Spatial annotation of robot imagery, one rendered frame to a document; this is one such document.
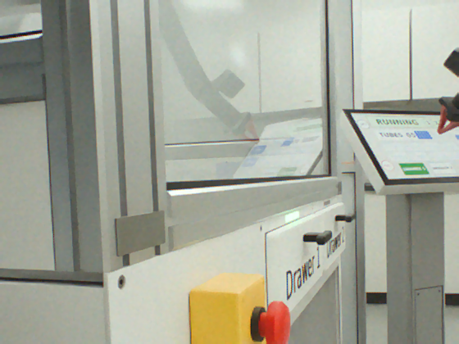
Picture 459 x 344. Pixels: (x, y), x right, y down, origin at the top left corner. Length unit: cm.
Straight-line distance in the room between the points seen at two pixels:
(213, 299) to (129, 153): 14
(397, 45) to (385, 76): 25
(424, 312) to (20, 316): 148
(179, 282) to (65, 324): 10
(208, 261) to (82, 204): 16
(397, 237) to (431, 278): 17
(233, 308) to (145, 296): 8
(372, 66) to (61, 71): 384
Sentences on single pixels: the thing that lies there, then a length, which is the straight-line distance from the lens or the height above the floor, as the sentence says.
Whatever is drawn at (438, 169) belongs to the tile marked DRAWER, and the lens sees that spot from 158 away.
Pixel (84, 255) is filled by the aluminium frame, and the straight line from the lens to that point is 32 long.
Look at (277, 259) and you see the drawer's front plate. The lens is 60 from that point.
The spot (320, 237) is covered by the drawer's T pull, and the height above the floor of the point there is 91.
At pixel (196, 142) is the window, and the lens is 46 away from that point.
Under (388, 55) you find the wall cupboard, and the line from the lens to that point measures 413.
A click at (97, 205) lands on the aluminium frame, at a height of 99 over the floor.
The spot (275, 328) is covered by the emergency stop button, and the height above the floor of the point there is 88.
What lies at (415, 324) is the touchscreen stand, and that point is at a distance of 170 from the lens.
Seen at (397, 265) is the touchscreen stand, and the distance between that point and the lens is 168.
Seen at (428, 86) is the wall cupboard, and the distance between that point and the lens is 412.
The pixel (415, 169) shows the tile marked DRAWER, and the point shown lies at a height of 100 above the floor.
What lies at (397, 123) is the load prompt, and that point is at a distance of 165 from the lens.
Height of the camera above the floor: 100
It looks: 4 degrees down
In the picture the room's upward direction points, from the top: 2 degrees counter-clockwise
